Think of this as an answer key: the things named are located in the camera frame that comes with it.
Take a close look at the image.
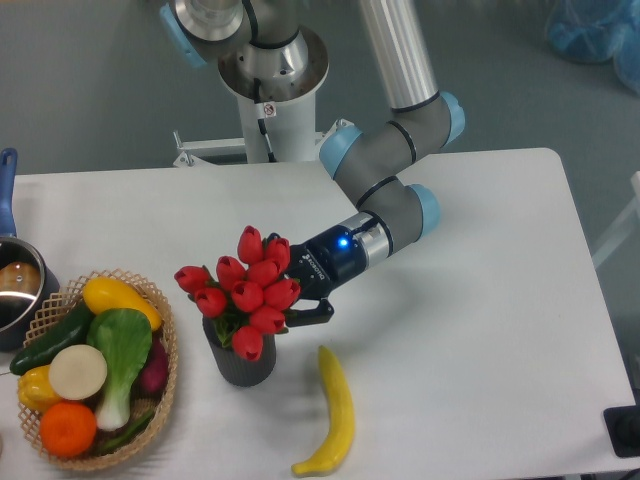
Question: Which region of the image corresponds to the yellow bell pepper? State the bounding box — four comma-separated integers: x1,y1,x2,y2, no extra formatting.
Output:
18,365,63,413

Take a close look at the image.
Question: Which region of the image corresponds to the black device at table edge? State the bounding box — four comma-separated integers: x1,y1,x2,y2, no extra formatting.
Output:
603,405,639,458

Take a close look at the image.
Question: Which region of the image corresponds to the green cucumber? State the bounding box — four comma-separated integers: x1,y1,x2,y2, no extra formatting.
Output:
9,301,95,376

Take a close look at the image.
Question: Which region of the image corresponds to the green bok choy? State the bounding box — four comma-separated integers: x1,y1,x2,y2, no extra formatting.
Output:
87,308,152,432

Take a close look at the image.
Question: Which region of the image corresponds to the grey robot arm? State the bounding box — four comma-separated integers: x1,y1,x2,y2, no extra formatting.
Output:
160,1,465,327

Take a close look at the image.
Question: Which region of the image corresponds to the dark grey ribbed vase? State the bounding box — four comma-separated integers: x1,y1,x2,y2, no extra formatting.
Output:
202,317,277,387

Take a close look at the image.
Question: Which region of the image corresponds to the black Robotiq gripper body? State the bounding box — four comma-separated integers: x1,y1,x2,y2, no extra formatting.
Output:
285,225,368,300

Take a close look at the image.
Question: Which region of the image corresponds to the yellow squash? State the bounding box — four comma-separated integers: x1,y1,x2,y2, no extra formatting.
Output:
82,277,163,332

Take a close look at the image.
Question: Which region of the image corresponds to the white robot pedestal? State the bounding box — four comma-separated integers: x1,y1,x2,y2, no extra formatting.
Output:
174,26,329,167

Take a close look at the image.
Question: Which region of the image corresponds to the blue handled saucepan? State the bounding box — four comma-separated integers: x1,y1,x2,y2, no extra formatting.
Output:
1,148,59,352

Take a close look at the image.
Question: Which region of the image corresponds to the orange fruit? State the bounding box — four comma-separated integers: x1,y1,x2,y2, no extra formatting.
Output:
39,401,97,458

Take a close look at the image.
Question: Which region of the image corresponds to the purple sweet potato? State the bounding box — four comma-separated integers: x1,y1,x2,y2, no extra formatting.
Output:
138,337,169,395

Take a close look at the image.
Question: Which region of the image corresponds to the woven wicker basket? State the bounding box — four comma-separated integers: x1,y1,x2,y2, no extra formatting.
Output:
18,269,178,472

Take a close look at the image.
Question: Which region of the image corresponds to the white frame at right edge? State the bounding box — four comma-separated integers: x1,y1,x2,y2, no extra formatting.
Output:
591,171,639,269

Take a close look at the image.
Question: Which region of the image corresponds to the green bean pod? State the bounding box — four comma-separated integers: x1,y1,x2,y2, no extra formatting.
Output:
94,410,155,456

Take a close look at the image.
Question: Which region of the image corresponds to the yellow banana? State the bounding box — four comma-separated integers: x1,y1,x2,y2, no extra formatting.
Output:
291,346,356,477

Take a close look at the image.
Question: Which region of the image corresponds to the red tulip bouquet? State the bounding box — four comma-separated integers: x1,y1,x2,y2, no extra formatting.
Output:
174,226,301,361

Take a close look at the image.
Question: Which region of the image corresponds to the blue plastic bag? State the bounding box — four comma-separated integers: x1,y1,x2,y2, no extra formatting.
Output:
545,1,639,93

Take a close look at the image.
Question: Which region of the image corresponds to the white round radish slice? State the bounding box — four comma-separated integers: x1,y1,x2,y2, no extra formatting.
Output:
48,344,107,401

